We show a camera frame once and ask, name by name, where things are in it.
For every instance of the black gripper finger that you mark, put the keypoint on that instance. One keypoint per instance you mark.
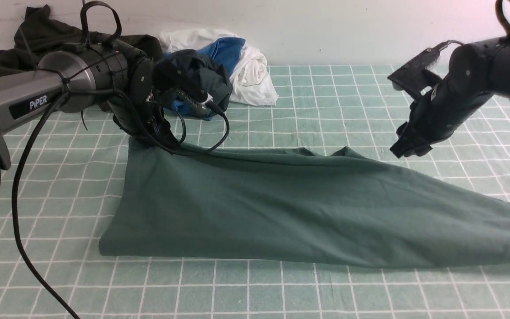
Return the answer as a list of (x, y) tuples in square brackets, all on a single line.
[(408, 146)]

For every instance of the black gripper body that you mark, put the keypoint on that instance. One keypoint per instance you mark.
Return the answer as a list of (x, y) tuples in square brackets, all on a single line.
[(143, 121), (437, 114)]

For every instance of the green long sleeve shirt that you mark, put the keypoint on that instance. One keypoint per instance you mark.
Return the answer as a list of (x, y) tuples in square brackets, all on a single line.
[(297, 206)]

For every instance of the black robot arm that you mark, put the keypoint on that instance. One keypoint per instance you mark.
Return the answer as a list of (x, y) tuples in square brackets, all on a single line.
[(476, 72)]

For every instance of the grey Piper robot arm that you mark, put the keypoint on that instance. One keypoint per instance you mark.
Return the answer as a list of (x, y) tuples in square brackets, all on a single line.
[(28, 95)]

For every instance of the dark grey crumpled garment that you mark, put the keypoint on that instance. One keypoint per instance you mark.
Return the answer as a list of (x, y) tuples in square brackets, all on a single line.
[(182, 107)]

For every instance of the blue crumpled garment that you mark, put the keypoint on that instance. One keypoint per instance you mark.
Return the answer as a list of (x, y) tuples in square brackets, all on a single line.
[(226, 51)]

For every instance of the white crumpled garment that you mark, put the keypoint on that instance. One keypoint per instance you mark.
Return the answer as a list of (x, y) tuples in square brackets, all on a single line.
[(251, 80)]

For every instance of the dark olive crumpled garment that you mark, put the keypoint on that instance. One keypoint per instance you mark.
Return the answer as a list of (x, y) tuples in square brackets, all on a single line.
[(38, 37)]

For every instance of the green checkered tablecloth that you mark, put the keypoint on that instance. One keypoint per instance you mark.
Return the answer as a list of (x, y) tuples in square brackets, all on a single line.
[(73, 181)]

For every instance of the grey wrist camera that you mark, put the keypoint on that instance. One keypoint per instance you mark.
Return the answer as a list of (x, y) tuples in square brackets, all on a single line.
[(191, 95)]

